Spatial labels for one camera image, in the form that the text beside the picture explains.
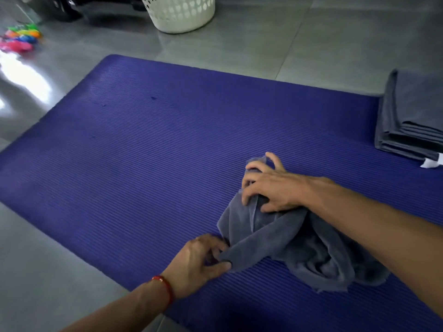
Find person's left hand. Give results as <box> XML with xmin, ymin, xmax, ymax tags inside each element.
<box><xmin>161</xmin><ymin>233</ymin><xmax>233</xmax><ymax>301</ymax></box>

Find person's right hand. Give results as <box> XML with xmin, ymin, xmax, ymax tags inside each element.
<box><xmin>240</xmin><ymin>152</ymin><xmax>333</xmax><ymax>214</ymax></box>

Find purple ribbed mat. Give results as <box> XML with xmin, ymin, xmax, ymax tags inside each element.
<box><xmin>0</xmin><ymin>54</ymin><xmax>443</xmax><ymax>332</ymax></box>

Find person's left forearm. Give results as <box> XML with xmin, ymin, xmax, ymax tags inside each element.
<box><xmin>60</xmin><ymin>281</ymin><xmax>172</xmax><ymax>332</ymax></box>

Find person's right forearm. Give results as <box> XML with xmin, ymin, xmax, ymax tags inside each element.
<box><xmin>304</xmin><ymin>176</ymin><xmax>443</xmax><ymax>319</ymax></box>

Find white perforated laundry basket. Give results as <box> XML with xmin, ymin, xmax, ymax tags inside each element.
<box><xmin>140</xmin><ymin>0</ymin><xmax>216</xmax><ymax>34</ymax></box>

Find maroon padded gym machine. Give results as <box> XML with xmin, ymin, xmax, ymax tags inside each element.
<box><xmin>20</xmin><ymin>0</ymin><xmax>148</xmax><ymax>23</ymax></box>

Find pink plastic toy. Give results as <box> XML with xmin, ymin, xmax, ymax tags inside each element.
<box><xmin>0</xmin><ymin>37</ymin><xmax>34</xmax><ymax>54</ymax></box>

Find colourful small dumbbells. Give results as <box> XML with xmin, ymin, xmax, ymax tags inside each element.
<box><xmin>6</xmin><ymin>23</ymin><xmax>42</xmax><ymax>40</ymax></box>

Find red string bracelet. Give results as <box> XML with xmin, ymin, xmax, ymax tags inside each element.
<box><xmin>151</xmin><ymin>274</ymin><xmax>175</xmax><ymax>307</ymax></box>

